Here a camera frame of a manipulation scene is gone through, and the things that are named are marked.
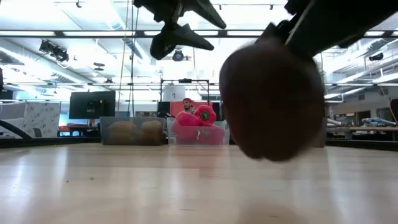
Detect long background table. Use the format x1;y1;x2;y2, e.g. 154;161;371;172
326;124;398;141

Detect black monitor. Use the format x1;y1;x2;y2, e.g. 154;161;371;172
68;90;116;120

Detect black ceiling spotlight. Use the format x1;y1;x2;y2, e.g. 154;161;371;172
39;39;70;63

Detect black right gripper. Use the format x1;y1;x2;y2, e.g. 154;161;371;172
255;0;398;59

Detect dark grey plastic basket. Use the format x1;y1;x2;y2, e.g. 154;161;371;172
99;116;168;146

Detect orange partition panel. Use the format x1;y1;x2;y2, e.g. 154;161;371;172
169;100;215;119

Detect person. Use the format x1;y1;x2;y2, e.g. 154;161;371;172
182;97;196;114

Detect clear plastic basket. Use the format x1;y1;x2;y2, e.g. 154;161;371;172
166;116;231;146

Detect light blue object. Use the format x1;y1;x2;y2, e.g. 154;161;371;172
361;116;398;128

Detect white patterned partition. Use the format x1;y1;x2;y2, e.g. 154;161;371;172
0;101;62;139

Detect black hanging cables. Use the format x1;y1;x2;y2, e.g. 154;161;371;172
129;0;140;118

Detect orange hanging cable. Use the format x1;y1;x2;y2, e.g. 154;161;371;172
116;0;130;113

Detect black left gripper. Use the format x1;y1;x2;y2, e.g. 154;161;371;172
133;0;227;61

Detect black stand frame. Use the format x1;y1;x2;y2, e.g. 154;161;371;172
159;78;211;103

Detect red bell pepper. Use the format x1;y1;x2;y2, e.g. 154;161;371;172
193;105;218;126
172;124;200;145
198;124;226;146
172;111;203;128

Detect black curved hose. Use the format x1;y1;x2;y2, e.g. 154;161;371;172
0;119;34;140

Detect white cylinder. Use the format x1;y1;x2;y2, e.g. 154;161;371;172
162;85;187;103

